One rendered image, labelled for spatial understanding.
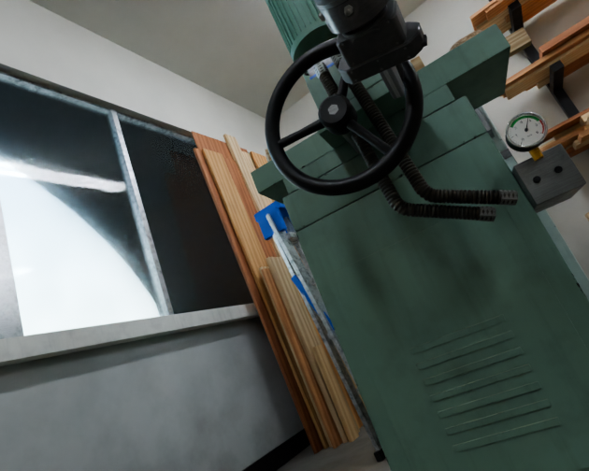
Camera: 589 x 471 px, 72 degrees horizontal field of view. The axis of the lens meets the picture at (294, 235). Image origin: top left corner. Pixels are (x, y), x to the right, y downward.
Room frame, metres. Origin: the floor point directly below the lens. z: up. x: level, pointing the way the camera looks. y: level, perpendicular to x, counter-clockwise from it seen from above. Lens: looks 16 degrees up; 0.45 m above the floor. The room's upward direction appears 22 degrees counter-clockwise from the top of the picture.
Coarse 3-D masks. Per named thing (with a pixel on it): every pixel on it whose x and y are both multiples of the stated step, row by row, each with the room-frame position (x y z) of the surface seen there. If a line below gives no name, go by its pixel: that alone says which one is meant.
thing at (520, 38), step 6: (522, 30) 0.80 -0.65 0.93; (510, 36) 0.81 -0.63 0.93; (516, 36) 0.81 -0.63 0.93; (522, 36) 0.81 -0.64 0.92; (528, 36) 0.80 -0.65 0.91; (510, 42) 0.81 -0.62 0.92; (516, 42) 0.81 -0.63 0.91; (522, 42) 0.81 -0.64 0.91; (528, 42) 0.81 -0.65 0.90; (510, 48) 0.82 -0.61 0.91; (516, 48) 0.81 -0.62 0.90; (522, 48) 0.82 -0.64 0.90; (510, 54) 0.83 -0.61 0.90
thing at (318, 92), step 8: (336, 72) 0.70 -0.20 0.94; (312, 80) 0.72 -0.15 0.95; (320, 80) 0.71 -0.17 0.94; (336, 80) 0.70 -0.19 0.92; (368, 80) 0.68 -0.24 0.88; (376, 80) 0.68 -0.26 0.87; (312, 88) 0.72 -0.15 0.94; (320, 88) 0.72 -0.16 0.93; (368, 88) 0.69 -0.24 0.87; (312, 96) 0.72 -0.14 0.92; (320, 96) 0.72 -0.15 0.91; (352, 96) 0.70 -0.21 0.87; (320, 104) 0.72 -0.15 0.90
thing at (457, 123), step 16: (464, 96) 0.73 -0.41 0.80; (448, 112) 0.74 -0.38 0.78; (464, 112) 0.73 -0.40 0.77; (432, 128) 0.75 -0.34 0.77; (448, 128) 0.74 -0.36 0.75; (464, 128) 0.73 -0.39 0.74; (480, 128) 0.73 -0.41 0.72; (416, 144) 0.77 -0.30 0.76; (432, 144) 0.76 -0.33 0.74; (448, 144) 0.75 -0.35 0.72; (464, 144) 0.74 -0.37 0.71; (352, 160) 0.81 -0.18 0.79; (416, 160) 0.77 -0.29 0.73; (432, 160) 0.76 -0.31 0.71; (336, 176) 0.83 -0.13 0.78; (400, 176) 0.79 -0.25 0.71; (304, 192) 0.85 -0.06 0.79; (368, 192) 0.81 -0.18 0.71; (288, 208) 0.87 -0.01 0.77; (304, 208) 0.86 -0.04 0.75; (320, 208) 0.85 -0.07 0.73; (336, 208) 0.84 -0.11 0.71; (304, 224) 0.86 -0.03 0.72
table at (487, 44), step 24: (456, 48) 0.71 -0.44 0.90; (480, 48) 0.70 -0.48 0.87; (504, 48) 0.69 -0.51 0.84; (432, 72) 0.73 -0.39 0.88; (456, 72) 0.72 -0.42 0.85; (480, 72) 0.74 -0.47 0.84; (504, 72) 0.78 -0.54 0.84; (384, 96) 0.69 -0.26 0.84; (456, 96) 0.80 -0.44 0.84; (480, 96) 0.85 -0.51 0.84; (360, 120) 0.74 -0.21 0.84; (312, 144) 0.83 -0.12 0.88; (336, 144) 0.80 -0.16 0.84; (264, 168) 0.88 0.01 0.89; (264, 192) 0.90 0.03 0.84
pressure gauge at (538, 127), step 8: (528, 112) 0.64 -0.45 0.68; (512, 120) 0.65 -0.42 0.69; (520, 120) 0.65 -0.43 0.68; (528, 120) 0.65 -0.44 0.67; (536, 120) 0.64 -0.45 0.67; (544, 120) 0.64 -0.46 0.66; (512, 128) 0.66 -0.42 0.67; (520, 128) 0.65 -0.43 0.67; (528, 128) 0.65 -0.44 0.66; (536, 128) 0.65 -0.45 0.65; (544, 128) 0.64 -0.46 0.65; (512, 136) 0.66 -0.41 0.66; (520, 136) 0.66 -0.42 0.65; (528, 136) 0.65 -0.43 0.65; (536, 136) 0.65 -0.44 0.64; (544, 136) 0.64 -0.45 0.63; (512, 144) 0.66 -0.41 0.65; (520, 144) 0.66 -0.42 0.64; (528, 144) 0.65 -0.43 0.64; (536, 144) 0.65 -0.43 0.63; (536, 152) 0.67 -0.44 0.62; (536, 160) 0.68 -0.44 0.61
